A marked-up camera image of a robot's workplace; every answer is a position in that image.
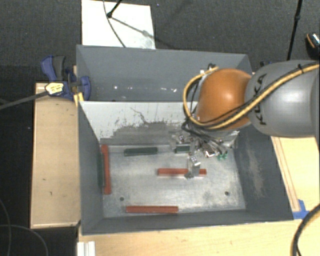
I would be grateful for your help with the red-brown flat block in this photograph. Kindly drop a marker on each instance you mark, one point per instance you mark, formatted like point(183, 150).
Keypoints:
point(152, 209)
point(106, 170)
point(172, 172)

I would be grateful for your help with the grey metal bin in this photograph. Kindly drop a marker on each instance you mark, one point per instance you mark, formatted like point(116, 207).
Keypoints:
point(150, 75)

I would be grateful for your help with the pale wood board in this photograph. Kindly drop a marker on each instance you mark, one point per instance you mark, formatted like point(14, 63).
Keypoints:
point(55, 162)

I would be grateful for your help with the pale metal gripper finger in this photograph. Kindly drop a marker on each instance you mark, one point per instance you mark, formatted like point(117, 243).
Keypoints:
point(193, 168)
point(180, 143)

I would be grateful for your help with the dark green flat block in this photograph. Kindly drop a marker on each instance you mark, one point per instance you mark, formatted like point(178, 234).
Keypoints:
point(183, 149)
point(100, 170)
point(140, 151)

